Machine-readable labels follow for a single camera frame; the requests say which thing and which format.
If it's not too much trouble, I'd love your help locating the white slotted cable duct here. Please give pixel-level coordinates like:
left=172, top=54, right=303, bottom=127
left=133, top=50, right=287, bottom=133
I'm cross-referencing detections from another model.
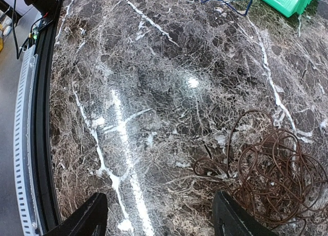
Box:
left=13, top=45, right=40, bottom=235

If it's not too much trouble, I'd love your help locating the black front rail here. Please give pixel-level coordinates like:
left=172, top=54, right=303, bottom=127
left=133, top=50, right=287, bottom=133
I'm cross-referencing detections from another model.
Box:
left=30, top=0, right=63, bottom=235

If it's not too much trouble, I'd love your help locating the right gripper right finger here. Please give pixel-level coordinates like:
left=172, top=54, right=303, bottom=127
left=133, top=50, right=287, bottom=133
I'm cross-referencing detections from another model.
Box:
left=212, top=190, right=276, bottom=236

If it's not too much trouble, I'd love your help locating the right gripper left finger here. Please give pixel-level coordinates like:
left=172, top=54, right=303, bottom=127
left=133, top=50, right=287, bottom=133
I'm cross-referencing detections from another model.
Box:
left=46, top=192, right=108, bottom=236

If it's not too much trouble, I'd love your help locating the dark blue cable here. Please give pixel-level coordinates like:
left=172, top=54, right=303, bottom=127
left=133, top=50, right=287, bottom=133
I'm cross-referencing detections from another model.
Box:
left=193, top=0, right=254, bottom=16

